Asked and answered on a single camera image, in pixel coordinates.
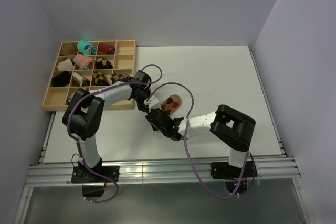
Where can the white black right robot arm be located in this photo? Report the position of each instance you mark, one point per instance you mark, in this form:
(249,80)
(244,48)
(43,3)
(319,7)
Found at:
(232,127)

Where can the tan rolled sock purple trim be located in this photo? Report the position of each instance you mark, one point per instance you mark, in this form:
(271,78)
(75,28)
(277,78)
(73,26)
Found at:
(72,92)

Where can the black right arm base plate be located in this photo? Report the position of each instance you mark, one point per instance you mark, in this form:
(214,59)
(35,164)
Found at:
(222,170)

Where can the wooden compartment tray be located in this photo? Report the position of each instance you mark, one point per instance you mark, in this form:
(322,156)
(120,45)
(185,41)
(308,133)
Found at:
(123,61)

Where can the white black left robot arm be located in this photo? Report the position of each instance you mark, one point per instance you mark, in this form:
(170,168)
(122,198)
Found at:
(84,112)

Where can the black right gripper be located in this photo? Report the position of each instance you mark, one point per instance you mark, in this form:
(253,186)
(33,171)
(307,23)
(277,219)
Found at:
(155,128)

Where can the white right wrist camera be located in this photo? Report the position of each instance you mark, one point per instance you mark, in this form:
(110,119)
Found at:
(152,103)

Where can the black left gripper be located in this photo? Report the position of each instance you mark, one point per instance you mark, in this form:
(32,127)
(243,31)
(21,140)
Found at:
(142,107)

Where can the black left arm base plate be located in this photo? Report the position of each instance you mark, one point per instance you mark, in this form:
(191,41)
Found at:
(81,175)

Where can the beige orange argyle sock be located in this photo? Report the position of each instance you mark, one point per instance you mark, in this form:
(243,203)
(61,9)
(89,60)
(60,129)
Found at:
(171,104)

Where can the dark brown argyle rolled sock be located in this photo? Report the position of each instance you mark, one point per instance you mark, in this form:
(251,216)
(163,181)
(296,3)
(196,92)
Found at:
(103,64)

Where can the cream and brown rolled sock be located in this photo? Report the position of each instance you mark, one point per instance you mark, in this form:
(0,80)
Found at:
(79,80)

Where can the black rolled sock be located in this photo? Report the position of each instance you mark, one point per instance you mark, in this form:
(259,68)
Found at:
(61,79)

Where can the brown yellow argyle rolled sock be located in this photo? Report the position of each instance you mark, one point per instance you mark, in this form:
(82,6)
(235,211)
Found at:
(99,79)

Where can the grey brown argyle rolled sock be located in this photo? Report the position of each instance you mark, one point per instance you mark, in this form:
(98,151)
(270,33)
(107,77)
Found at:
(117,77)

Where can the mint green rolled sock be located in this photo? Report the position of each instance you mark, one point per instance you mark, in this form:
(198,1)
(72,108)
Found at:
(86,48)

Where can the maroon rolled sock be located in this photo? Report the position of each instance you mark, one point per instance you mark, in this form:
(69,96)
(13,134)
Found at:
(105,49)

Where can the aluminium mounting rail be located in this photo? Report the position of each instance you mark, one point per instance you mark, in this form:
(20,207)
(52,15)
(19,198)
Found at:
(164,192)

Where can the pink rolled sock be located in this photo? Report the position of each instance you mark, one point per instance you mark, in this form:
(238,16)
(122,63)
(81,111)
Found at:
(84,62)

